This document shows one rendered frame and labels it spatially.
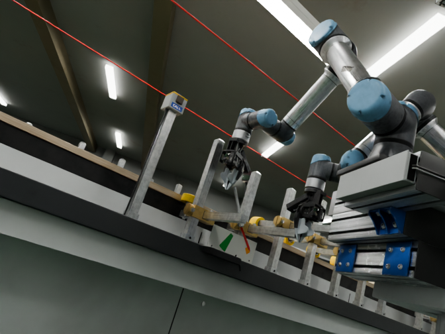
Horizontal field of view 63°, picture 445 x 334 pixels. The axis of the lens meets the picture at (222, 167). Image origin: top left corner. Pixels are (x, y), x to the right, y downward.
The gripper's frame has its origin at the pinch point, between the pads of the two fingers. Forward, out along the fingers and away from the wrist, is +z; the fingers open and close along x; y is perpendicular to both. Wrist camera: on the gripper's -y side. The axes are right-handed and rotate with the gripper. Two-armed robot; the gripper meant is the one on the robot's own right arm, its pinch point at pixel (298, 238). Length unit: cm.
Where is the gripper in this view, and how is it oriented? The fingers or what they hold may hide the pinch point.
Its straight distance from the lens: 146.6
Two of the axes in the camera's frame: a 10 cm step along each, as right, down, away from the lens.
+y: 5.9, -0.7, -8.0
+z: -3.0, 9.1, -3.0
